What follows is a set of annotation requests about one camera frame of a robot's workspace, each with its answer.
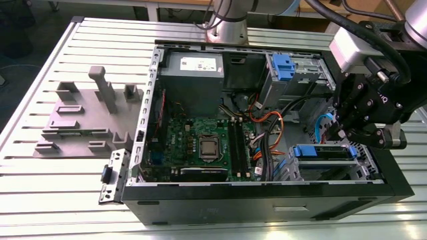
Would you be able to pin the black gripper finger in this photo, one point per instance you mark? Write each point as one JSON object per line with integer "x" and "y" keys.
{"x": 353, "y": 100}
{"x": 367, "y": 136}

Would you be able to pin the hard disk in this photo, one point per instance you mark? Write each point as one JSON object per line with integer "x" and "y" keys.
{"x": 307, "y": 151}

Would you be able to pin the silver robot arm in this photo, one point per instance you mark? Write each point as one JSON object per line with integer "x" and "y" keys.
{"x": 229, "y": 30}

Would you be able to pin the metal disk bay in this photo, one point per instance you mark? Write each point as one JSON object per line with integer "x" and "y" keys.
{"x": 327, "y": 163}

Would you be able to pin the grey metal drive cage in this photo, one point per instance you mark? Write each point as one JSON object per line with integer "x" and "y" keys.
{"x": 293, "y": 87}

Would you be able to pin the blue drive latch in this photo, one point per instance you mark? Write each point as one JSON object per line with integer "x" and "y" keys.
{"x": 283, "y": 67}

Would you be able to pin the black RAM slot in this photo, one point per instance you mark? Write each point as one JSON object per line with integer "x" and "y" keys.
{"x": 241, "y": 147}
{"x": 233, "y": 145}

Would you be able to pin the wooden cabinet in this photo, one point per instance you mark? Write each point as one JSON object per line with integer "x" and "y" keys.
{"x": 380, "y": 7}

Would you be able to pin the green motherboard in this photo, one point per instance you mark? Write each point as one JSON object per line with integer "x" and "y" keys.
{"x": 213, "y": 125}

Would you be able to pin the silver CPU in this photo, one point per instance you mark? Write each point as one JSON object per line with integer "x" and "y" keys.
{"x": 207, "y": 147}

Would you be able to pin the grey power supply unit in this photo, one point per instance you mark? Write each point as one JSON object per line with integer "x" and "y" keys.
{"x": 193, "y": 92}

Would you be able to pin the CPU socket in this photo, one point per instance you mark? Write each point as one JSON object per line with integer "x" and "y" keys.
{"x": 208, "y": 158}

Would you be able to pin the black PC case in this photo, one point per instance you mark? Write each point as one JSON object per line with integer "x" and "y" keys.
{"x": 233, "y": 207}

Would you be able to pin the black graphics card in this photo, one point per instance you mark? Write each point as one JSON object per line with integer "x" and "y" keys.
{"x": 200, "y": 173}

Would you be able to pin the black case fan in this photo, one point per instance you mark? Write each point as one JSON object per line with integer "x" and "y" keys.
{"x": 155, "y": 120}

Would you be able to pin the grey parts rack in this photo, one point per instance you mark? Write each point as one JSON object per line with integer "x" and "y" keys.
{"x": 86, "y": 120}

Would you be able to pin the green RAM stick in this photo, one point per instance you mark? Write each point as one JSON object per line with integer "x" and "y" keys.
{"x": 70, "y": 134}

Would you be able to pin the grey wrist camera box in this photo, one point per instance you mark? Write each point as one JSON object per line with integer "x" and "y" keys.
{"x": 347, "y": 50}

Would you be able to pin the black wrist mount bracket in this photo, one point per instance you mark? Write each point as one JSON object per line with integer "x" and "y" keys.
{"x": 369, "y": 27}

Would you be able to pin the wooden desk white frame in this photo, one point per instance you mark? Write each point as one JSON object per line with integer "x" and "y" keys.
{"x": 152, "y": 13}

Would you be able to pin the metal card retention bracket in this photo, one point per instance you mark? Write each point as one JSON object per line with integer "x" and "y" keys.
{"x": 120, "y": 172}

